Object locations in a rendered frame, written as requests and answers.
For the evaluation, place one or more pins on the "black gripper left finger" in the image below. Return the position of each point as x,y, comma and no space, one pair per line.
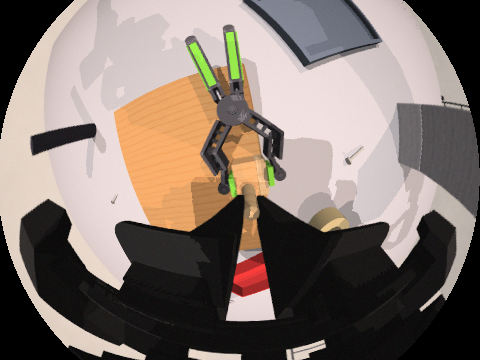
206,254

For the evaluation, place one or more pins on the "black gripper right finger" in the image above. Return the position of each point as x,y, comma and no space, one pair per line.
295,253

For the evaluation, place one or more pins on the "wooden dowel pin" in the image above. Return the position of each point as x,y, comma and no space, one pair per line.
251,208

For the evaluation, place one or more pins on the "beige ring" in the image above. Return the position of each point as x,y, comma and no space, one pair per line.
329,219

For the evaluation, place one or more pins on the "light wooden board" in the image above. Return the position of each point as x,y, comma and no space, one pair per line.
161,134

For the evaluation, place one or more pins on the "black cylinder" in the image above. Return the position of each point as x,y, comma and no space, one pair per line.
55,138

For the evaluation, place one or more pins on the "red open tray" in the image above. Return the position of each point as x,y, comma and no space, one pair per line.
251,282

